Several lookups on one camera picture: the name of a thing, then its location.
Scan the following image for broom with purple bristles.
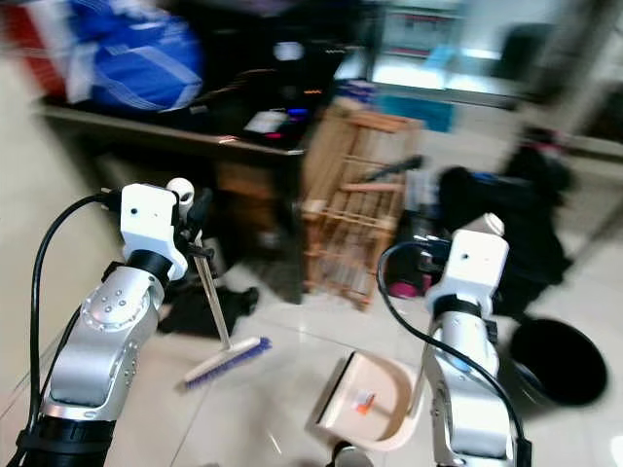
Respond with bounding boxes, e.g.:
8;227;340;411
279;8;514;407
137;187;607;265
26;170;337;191
167;177;272;392

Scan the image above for beige long-handled dustpan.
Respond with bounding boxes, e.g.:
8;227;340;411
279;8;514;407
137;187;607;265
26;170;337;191
311;212;507;454

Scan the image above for dark wooden desk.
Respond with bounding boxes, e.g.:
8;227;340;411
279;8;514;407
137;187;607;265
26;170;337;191
39;97;309;305

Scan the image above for black shoes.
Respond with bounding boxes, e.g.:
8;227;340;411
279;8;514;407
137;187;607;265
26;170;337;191
156;285;260;340

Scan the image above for wooden slatted rack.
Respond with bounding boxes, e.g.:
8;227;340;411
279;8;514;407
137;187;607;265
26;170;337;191
302;102;425;312

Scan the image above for blue striped bag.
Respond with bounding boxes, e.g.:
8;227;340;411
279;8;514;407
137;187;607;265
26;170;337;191
63;0;205;114

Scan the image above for black computer with lights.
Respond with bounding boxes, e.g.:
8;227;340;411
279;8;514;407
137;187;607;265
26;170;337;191
185;0;363;149

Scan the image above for black appliance with pink base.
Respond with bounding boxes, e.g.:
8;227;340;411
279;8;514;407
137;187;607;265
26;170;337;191
385;209;435;301

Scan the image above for teal box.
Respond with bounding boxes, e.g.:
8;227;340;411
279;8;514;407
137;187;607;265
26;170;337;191
380;92;458;133

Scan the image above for red and white box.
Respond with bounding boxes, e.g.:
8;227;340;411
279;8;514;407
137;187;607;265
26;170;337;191
1;0;71;93

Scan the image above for black backpack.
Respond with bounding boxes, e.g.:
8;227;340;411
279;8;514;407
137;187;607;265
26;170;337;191
438;126;577;318

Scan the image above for black round bin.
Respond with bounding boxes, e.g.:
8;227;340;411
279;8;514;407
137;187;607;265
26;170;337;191
509;316;610;408

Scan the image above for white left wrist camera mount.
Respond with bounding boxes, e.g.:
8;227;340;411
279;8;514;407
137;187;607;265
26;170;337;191
120;183;192;281

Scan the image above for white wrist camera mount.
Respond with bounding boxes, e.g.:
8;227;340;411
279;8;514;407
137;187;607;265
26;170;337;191
433;229;513;317
120;183;192;281

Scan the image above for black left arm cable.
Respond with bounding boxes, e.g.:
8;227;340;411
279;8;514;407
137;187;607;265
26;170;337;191
27;193;128;460

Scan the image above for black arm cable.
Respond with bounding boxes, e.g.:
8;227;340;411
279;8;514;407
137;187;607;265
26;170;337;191
27;193;128;460
377;238;532;467

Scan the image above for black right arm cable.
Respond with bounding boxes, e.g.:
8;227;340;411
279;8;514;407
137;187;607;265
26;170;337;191
377;238;532;467

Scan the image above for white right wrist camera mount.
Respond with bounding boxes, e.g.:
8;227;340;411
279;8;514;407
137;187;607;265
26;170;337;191
433;229;513;317

